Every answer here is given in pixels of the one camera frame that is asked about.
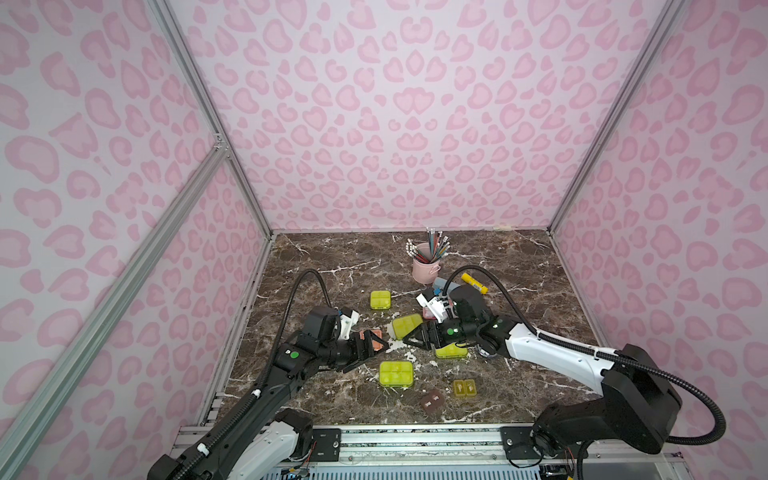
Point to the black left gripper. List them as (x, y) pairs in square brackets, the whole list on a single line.
[(353, 349)]

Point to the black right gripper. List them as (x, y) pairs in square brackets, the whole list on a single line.
[(433, 335)]

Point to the small orange pillbox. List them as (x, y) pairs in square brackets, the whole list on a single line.
[(377, 340)]

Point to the green pillbox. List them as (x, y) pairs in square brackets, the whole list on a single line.
[(402, 326), (451, 352), (396, 374), (380, 300)]

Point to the green pillbox front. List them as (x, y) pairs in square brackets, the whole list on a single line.
[(396, 374)]

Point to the small dark red pillbox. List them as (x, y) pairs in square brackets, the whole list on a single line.
[(432, 401)]

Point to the small yellow pillbox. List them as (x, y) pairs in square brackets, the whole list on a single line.
[(464, 388)]

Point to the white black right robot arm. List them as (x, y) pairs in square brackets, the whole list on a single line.
[(631, 404)]

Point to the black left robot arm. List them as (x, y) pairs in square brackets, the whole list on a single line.
[(259, 432)]

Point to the grey blue stapler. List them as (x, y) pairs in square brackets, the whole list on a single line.
[(441, 284)]

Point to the pink pencil cup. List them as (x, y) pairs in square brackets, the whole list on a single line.
[(425, 268)]

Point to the yellow glue stick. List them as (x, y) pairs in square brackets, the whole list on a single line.
[(470, 280)]

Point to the pencils in cup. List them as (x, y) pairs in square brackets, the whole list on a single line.
[(432, 250)]

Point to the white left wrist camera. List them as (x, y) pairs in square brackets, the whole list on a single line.
[(348, 318)]

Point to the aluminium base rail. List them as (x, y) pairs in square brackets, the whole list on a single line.
[(473, 451)]

